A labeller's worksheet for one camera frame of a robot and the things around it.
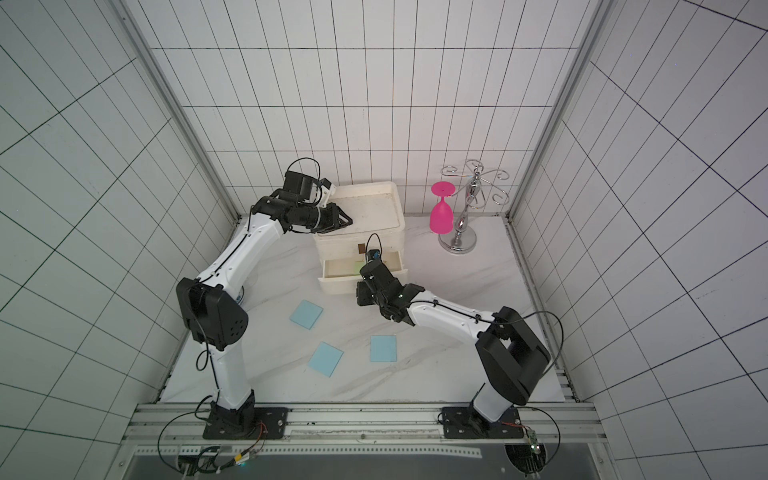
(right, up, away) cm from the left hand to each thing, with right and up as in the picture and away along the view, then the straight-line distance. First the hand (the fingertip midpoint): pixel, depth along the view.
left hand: (347, 228), depth 84 cm
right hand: (+1, -18, +1) cm, 18 cm away
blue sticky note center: (+10, -36, +2) cm, 37 cm away
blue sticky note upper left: (-14, -27, +8) cm, 32 cm away
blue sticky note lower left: (-6, -38, 0) cm, 38 cm away
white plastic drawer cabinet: (+8, +6, +6) cm, 12 cm away
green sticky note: (+2, -12, +11) cm, 16 cm away
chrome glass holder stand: (+41, -3, +28) cm, 50 cm away
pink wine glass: (+30, +3, +15) cm, 34 cm away
